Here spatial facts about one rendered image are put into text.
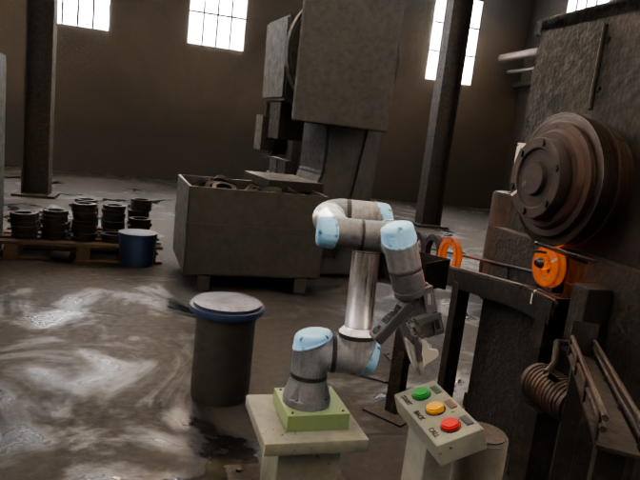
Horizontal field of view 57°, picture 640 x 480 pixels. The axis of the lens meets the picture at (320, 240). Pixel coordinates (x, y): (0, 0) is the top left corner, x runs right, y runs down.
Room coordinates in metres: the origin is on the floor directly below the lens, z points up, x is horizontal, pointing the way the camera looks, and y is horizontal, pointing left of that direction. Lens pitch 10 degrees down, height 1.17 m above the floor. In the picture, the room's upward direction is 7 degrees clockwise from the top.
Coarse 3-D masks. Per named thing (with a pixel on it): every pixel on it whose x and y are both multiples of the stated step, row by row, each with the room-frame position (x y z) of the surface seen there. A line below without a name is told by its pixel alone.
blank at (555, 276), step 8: (544, 248) 2.12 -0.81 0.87; (536, 256) 2.15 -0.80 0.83; (544, 256) 2.11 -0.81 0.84; (552, 256) 2.07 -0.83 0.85; (560, 256) 2.05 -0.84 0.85; (552, 264) 2.06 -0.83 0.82; (560, 264) 2.03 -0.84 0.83; (536, 272) 2.14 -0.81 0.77; (544, 272) 2.12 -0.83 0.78; (552, 272) 2.05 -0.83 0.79; (560, 272) 2.03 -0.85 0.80; (536, 280) 2.13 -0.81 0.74; (544, 280) 2.09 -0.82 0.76; (552, 280) 2.05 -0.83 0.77; (560, 280) 2.04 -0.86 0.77
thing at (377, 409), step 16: (432, 256) 2.54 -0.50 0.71; (432, 272) 2.39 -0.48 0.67; (448, 272) 2.49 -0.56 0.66; (400, 336) 2.46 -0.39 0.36; (400, 352) 2.45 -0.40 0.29; (400, 368) 2.44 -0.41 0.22; (400, 384) 2.44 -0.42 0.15; (384, 400) 2.57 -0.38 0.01; (384, 416) 2.41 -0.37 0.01; (400, 416) 2.43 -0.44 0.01
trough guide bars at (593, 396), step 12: (576, 348) 1.52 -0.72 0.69; (600, 348) 1.57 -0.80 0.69; (576, 360) 1.44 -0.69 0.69; (600, 360) 1.50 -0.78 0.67; (588, 372) 1.25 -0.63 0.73; (612, 372) 1.30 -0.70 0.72; (588, 384) 1.21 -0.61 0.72; (612, 384) 1.27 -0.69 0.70; (588, 396) 1.15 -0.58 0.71; (624, 396) 1.12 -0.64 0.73; (600, 408) 1.00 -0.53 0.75; (624, 408) 1.10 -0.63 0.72; (636, 408) 1.03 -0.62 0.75; (600, 420) 0.98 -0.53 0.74; (636, 432) 0.96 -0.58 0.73
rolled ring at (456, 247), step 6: (444, 240) 2.84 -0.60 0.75; (450, 240) 2.77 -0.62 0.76; (456, 240) 2.76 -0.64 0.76; (444, 246) 2.84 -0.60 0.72; (456, 246) 2.73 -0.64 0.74; (438, 252) 2.87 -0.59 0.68; (444, 252) 2.85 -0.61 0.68; (456, 252) 2.71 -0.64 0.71; (456, 258) 2.70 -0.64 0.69; (456, 264) 2.71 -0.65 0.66
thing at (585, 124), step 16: (592, 128) 1.95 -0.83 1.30; (592, 144) 1.94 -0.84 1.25; (608, 144) 1.93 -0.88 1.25; (608, 160) 1.90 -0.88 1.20; (608, 176) 1.89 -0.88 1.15; (592, 192) 1.90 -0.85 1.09; (608, 192) 1.89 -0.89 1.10; (592, 208) 1.89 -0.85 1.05; (608, 208) 1.90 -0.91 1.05; (576, 224) 1.94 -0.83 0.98; (592, 224) 1.92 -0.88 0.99; (544, 240) 2.09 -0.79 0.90; (560, 240) 2.01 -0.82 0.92; (576, 240) 1.99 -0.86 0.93
